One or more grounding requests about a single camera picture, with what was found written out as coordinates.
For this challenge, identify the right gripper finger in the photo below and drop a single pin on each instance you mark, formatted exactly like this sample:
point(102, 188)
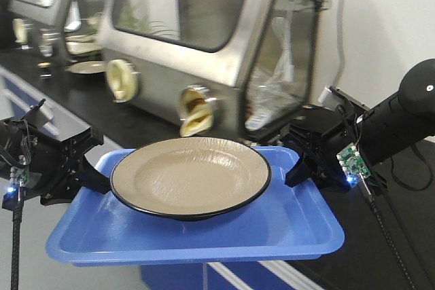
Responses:
point(325, 174)
point(303, 136)

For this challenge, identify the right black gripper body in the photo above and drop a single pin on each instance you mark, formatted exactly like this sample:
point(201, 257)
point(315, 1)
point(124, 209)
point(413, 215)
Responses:
point(343, 161)

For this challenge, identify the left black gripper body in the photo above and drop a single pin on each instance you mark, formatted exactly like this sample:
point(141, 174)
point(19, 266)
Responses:
point(35, 166)

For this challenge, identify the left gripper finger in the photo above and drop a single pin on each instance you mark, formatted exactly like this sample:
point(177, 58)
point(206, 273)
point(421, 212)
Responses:
point(84, 174)
point(78, 145)

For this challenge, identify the blue plastic tray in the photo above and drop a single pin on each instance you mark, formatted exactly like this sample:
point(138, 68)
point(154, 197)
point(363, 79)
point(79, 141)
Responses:
point(283, 223)

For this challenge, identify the beige plate black rim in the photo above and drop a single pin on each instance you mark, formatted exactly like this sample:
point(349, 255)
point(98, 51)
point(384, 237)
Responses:
point(190, 178)

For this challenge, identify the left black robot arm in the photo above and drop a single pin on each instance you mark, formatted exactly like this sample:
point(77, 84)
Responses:
point(57, 170)

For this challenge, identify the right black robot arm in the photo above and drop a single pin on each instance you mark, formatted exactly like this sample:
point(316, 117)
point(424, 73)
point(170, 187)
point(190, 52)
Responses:
point(399, 121)

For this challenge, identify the stainless steel glove box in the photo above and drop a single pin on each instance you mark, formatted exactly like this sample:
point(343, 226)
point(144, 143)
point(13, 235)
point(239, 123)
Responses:
point(236, 69)

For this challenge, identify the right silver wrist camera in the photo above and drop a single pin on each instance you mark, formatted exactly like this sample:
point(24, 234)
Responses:
point(332, 97)

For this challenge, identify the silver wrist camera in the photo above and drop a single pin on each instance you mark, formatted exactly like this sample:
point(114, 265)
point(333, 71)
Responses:
point(332, 97)
point(38, 115)

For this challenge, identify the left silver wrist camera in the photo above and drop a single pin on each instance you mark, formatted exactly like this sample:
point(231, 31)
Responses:
point(38, 115)

